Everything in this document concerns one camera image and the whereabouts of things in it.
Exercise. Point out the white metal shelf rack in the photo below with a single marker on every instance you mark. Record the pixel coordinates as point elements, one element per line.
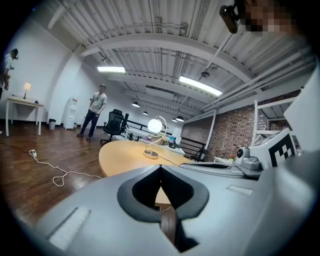
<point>260,106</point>

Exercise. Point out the person's head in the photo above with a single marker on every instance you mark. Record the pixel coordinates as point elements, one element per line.
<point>265,17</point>

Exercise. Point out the cardboard box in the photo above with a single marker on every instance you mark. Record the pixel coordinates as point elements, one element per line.
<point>161,140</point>

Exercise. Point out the black head-mounted camera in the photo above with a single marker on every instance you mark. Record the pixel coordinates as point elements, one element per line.
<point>228,16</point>

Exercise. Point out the ceiling air conditioner unit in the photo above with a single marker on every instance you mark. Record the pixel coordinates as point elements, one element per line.
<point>160,89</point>

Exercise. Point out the small shaded table lamp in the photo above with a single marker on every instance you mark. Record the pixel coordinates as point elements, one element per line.
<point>27,86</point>

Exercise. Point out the rectangular ceiling light panel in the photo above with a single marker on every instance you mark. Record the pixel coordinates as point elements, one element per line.
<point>111,69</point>
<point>200,85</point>

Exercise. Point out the black mesh office chair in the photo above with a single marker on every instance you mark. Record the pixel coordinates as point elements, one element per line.
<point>113,123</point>

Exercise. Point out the white square table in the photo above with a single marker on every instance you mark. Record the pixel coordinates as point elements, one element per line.
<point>23,101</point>

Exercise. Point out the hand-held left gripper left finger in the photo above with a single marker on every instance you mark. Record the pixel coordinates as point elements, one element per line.
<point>100,225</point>

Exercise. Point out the small grey trash bin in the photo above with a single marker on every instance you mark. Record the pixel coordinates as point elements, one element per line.
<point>52,124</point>

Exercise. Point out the long white desk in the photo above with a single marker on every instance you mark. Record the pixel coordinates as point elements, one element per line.
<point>136,132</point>

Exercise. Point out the person's white shirt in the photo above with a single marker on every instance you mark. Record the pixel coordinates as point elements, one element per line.
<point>306,112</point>

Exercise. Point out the globe lamp with curved arm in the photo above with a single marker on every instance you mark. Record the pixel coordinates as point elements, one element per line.
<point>154,125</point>

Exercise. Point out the round wooden table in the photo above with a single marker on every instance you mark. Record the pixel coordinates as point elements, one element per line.
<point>125,157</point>

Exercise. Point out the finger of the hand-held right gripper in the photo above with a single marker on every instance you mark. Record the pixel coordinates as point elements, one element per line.
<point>212,168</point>

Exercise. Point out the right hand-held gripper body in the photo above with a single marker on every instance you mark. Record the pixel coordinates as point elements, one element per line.
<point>260,152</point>

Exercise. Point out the black folding chair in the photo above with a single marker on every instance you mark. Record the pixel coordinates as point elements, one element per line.
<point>201,153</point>

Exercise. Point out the white water dispenser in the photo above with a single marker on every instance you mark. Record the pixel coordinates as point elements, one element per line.
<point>70,115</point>

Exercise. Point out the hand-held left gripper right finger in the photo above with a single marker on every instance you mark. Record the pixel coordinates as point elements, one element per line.
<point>225,212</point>

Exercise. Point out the black metal railing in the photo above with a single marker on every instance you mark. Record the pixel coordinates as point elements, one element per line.
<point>192,143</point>

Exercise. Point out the round ceiling fixture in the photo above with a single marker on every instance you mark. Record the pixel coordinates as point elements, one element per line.
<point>205,74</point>

